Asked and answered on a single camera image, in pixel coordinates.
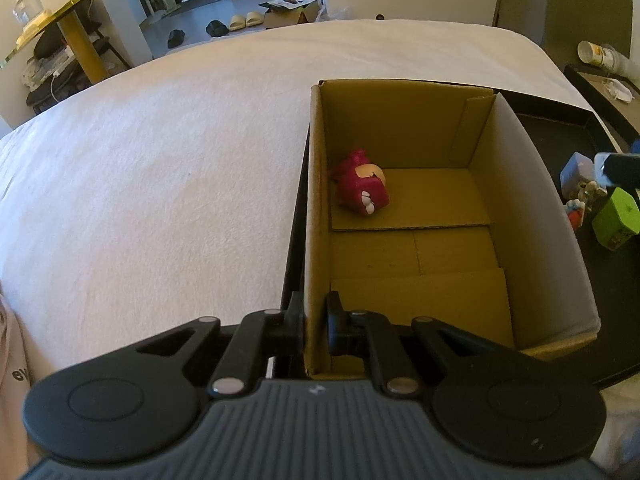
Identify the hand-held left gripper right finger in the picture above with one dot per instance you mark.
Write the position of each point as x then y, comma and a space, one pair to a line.
334, 325

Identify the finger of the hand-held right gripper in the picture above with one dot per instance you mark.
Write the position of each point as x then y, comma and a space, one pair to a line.
622, 169

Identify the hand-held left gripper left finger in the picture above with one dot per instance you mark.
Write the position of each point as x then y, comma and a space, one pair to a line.
295, 325

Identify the beige small figurine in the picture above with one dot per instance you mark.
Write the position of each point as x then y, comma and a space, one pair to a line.
590, 192

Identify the lavender box toy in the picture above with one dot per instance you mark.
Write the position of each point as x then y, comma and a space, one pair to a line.
575, 170

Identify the green cube toy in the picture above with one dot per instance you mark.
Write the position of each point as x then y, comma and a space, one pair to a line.
617, 217

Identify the red white small figurine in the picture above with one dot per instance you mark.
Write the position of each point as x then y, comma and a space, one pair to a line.
575, 214

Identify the black tray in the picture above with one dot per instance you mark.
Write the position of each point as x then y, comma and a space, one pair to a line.
550, 150

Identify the brown cardboard box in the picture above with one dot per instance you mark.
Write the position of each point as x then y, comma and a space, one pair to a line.
450, 260

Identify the red plush figure toy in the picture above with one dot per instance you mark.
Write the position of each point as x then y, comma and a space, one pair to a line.
357, 185

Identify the dark framed side table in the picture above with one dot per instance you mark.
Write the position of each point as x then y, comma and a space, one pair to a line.
615, 110

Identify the white face mask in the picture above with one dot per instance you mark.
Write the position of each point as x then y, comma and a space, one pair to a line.
620, 90

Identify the clear plastic cup stack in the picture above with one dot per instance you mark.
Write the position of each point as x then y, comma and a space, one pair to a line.
625, 62

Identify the printed paper cup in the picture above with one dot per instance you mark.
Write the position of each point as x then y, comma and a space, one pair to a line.
595, 54

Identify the pink printed garment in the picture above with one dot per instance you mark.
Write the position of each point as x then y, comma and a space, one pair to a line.
12, 390

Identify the open cardboard carton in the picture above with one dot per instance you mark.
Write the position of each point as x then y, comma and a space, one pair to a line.
285, 16

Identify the white plastic bag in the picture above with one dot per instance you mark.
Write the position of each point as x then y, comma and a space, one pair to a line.
334, 14

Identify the round glass table gold leg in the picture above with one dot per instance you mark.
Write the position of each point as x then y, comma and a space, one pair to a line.
82, 45

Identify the glass jar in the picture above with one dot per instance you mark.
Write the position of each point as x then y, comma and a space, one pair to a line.
27, 7

